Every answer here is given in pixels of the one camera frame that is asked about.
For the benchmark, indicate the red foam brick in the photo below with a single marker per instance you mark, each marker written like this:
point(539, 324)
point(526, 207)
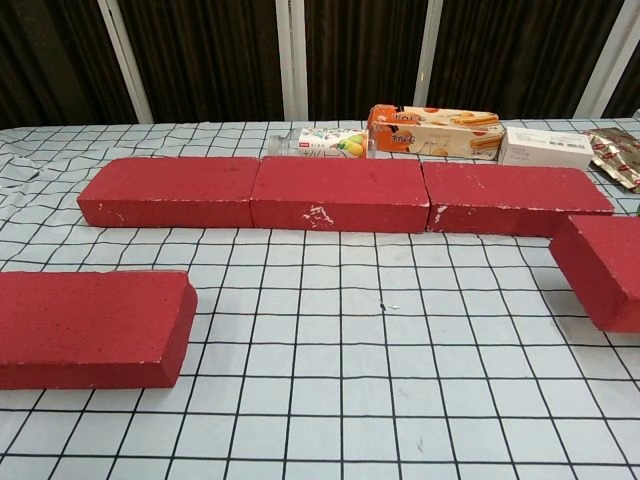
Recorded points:
point(90, 320)
point(170, 185)

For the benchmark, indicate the red brick grey tape patch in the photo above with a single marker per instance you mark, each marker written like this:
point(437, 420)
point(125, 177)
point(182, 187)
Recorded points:
point(605, 265)

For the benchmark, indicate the red brick white scuffed face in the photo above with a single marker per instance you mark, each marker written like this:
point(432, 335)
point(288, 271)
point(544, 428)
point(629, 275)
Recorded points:
point(340, 185)

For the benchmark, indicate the clear bottle floral label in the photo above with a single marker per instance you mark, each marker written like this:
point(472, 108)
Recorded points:
point(325, 142)

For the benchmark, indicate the white black checked tablecloth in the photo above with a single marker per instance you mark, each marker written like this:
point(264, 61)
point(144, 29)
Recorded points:
point(350, 350)

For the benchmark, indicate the orange biscuit box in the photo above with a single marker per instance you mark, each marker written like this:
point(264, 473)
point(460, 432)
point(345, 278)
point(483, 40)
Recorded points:
point(430, 137)

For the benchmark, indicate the red brick chipped corner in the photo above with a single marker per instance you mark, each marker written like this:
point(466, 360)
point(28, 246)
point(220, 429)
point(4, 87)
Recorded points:
point(515, 195)

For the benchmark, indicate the dark brown curtain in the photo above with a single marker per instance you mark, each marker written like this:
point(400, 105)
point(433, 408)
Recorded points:
point(210, 60)

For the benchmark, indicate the small white cardboard box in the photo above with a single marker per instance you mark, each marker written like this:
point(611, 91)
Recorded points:
point(545, 147)

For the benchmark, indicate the gold foil snack packet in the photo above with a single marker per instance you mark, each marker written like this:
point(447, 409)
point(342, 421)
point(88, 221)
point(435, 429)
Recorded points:
point(620, 160)

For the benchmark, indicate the white double frame post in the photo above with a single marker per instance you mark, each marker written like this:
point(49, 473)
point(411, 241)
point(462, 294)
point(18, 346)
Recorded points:
point(291, 60)

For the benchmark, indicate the white post with foot bracket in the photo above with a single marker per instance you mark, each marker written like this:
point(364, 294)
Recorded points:
point(433, 60)

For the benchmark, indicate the white slanted frame post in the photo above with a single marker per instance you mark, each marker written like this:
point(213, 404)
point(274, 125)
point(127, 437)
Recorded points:
point(605, 55)
point(125, 60)

